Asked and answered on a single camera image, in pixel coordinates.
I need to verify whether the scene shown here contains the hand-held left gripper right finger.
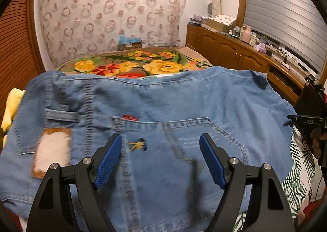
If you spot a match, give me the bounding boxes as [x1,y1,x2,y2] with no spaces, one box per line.
[199,133,295,232]

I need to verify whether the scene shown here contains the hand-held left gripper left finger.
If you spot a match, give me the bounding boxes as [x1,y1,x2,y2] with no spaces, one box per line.
[26,133,123,232]

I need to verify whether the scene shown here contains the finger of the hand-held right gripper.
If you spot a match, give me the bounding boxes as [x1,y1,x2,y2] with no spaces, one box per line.
[287,114,327,127]

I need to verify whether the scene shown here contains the blue denim pants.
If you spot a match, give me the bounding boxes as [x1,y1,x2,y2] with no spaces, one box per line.
[0,66,297,232]

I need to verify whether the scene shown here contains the person's right hand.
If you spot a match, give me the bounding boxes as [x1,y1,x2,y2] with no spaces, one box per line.
[310,128,327,159]

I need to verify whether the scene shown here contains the leaf-print bedsheet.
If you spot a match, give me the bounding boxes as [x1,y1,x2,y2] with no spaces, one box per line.
[234,125,318,232]

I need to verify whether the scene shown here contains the white power strip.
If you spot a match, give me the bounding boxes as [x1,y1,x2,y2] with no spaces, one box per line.
[266,44,284,53]

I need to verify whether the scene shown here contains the window blind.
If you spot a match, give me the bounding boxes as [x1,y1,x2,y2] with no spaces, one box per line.
[242,0,327,74]

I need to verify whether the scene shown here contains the pink kettle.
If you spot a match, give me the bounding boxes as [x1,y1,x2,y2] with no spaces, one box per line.
[241,25,252,43]

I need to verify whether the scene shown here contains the wooden cabinet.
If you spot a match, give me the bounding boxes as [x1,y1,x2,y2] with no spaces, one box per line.
[186,23,307,104]

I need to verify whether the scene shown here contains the floral blanket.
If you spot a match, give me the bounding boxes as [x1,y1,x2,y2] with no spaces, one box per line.
[56,47,213,80]

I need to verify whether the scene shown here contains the yellow cloth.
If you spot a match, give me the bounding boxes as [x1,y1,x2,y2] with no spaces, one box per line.
[0,88,26,151]

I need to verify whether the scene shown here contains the cardboard box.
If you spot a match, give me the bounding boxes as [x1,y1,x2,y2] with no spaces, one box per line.
[117,41,142,52]

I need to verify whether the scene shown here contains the polka-dot box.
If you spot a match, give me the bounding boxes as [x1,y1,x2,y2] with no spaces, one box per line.
[206,13,237,33]

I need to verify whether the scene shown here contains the blue fluffy cloth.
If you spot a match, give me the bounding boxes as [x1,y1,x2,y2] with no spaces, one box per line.
[118,34,141,45]

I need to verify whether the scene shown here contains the purple bag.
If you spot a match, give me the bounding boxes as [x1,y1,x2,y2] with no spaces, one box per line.
[190,14,205,25]

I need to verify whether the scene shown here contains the wooden louvered door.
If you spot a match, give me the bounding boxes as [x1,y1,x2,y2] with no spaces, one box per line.
[0,0,46,120]

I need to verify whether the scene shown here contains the circle-patterned sheer curtain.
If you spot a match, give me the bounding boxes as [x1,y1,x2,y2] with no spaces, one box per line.
[38,0,189,68]

